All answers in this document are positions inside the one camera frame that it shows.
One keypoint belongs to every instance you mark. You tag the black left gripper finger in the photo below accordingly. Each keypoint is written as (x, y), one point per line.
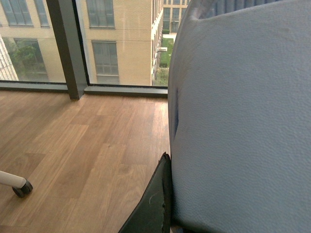
(153, 212)

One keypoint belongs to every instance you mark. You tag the light blue slipper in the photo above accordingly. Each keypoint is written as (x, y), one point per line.
(239, 100)

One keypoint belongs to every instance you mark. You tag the white chair leg with caster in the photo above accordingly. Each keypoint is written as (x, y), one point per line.
(19, 185)

